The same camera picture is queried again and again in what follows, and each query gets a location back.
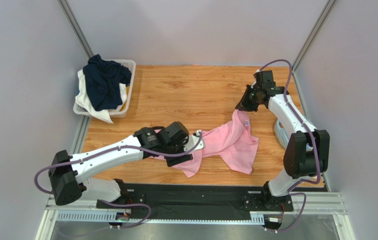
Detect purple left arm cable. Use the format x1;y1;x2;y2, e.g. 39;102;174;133
33;130;204;229

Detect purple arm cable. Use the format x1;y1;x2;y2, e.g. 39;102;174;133
258;59;323;233
33;130;204;229

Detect left aluminium corner post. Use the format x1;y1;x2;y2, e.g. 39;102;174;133
57;0;94;58

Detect right aluminium corner post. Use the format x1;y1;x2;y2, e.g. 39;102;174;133
292;0;338;74

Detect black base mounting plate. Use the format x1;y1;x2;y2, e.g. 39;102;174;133
114;183;294;221

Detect pink t shirt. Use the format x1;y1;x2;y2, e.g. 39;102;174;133
153;109;260;178

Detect aluminium corner post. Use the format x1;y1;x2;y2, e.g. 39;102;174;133
57;0;94;58
292;0;338;74

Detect navy blue t shirt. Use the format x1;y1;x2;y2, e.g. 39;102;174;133
83;54;132;111

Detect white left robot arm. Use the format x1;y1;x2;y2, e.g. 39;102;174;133
48;121;205;206

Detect white plastic laundry basket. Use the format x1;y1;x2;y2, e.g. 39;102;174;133
73;59;136;119

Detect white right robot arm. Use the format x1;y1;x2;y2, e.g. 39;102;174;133
236;70;330;210

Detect aluminium frame rail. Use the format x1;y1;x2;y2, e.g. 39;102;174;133
36;184;355;240

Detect white t shirt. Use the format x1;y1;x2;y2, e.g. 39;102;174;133
75;69;129;124

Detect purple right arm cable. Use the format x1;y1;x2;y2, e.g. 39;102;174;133
258;59;323;233

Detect light blue headphones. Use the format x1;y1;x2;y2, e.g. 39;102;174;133
274;120;290;149

